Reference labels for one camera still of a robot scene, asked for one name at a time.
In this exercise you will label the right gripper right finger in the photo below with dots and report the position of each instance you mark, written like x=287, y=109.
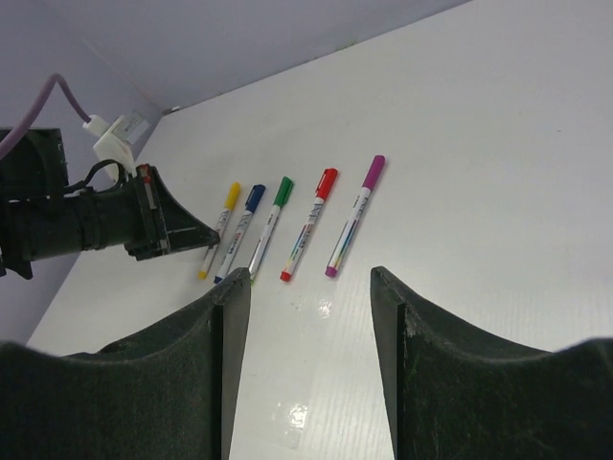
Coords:
x=455, y=391

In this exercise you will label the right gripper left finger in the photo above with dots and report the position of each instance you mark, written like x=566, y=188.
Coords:
x=169, y=391

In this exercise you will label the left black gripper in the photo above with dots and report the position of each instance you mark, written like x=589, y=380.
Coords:
x=140, y=214

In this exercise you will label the yellow pen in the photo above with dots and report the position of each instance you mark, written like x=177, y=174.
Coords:
x=210, y=252

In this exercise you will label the yellow pen cap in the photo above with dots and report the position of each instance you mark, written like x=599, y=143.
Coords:
x=232, y=196

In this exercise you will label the blue pen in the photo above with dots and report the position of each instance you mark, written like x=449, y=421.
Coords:
x=233, y=248

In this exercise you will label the green pen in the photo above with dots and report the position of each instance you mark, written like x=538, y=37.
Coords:
x=263, y=242

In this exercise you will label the green pen cap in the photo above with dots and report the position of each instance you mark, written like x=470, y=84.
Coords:
x=284, y=192

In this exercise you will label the red pen cap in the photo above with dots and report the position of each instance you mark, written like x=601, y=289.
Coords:
x=326, y=183

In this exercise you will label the magenta pen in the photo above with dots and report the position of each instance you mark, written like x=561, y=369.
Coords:
x=344, y=242

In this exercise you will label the magenta pen cap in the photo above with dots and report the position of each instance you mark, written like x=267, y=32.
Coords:
x=374, y=172

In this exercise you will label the blue pen cap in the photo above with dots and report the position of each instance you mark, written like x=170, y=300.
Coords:
x=254, y=198

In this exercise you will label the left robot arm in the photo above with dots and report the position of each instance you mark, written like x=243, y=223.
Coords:
x=36, y=167

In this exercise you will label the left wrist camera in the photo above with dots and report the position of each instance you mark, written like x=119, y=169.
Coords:
x=116, y=140

